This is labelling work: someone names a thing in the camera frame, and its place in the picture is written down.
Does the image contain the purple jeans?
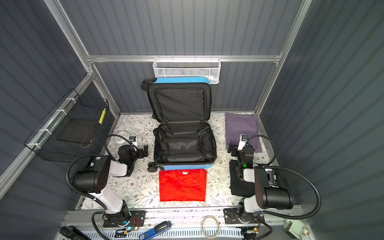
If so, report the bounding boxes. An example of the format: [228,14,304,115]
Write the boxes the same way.
[225,113,259,150]

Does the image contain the black t-shirt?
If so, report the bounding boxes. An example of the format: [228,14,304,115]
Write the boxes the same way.
[229,160,255,198]

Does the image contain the red t-shirt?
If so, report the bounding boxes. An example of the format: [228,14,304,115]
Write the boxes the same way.
[159,169,207,202]

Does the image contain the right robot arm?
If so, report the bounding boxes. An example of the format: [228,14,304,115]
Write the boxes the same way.
[224,135,322,223]

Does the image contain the floral table cloth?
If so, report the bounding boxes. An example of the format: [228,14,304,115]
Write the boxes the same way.
[108,112,241,209]

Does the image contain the blue hard-shell suitcase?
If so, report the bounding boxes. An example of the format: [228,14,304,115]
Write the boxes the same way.
[141,77,217,172]

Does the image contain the yellow marker pen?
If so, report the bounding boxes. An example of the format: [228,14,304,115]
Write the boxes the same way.
[99,108,106,125]

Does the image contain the black pad in basket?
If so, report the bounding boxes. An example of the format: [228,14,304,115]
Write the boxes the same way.
[57,119,96,145]

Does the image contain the white box device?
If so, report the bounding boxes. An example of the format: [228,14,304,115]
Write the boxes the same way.
[282,219,309,239]

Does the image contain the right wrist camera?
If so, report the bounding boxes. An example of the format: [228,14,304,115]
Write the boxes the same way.
[238,135,249,151]

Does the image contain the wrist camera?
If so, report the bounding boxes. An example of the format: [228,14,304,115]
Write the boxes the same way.
[238,135,249,151]
[129,136,138,147]

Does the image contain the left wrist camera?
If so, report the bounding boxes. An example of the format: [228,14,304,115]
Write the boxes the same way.
[129,136,138,147]

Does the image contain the black wire wall basket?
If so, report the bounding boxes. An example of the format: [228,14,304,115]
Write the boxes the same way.
[24,91,111,163]

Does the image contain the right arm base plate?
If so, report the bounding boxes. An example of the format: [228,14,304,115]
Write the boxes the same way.
[223,207,265,225]

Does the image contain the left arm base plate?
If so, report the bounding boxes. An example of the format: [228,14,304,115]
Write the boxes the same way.
[103,211,146,228]

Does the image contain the coiled white cable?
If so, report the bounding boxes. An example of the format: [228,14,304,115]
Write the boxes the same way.
[200,215,221,239]

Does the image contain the blue black handled tool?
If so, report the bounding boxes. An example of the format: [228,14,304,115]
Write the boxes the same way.
[139,221,172,240]

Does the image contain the white wire mesh basket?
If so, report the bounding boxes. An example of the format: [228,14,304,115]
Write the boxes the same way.
[153,58,222,85]

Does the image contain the black handle tool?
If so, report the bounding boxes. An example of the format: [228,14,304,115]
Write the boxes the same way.
[59,226,91,240]

